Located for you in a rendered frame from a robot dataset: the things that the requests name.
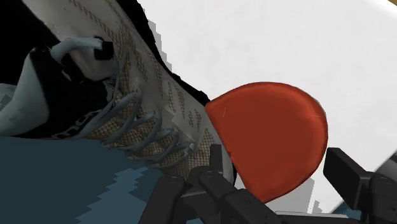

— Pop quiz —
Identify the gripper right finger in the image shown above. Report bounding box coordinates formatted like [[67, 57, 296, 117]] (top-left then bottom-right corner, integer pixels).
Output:
[[323, 147, 397, 224]]

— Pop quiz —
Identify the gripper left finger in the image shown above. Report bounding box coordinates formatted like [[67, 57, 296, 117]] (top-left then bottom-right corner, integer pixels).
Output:
[[138, 143, 281, 224]]

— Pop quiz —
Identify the red rounded object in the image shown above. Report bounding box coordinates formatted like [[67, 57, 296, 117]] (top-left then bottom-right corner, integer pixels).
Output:
[[204, 81, 329, 204]]

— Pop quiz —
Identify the white and tan sneaker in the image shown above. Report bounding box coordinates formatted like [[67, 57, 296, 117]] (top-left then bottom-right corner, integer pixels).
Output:
[[0, 0, 237, 187]]

